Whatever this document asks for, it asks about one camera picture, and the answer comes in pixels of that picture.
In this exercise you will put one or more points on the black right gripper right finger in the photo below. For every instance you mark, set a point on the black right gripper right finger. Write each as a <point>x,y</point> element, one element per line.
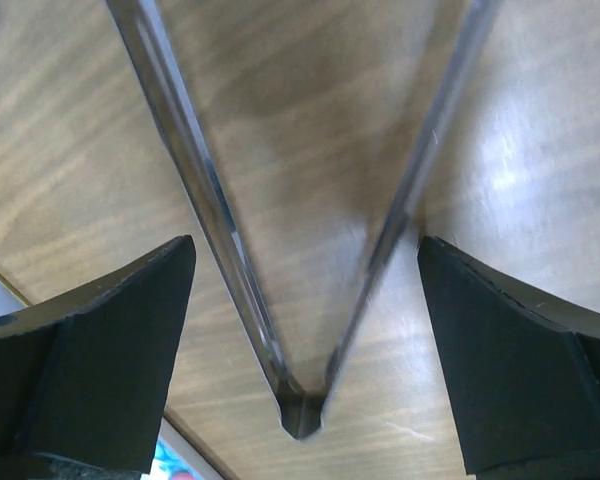
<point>521,367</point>

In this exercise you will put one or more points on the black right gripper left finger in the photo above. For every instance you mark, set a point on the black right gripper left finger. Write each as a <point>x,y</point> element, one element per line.
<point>84,376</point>

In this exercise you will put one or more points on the teal floral serving tray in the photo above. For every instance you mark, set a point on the teal floral serving tray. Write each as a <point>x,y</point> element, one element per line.
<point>174,457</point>

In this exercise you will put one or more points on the metal tongs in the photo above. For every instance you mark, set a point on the metal tongs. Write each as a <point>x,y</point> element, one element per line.
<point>143,33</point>

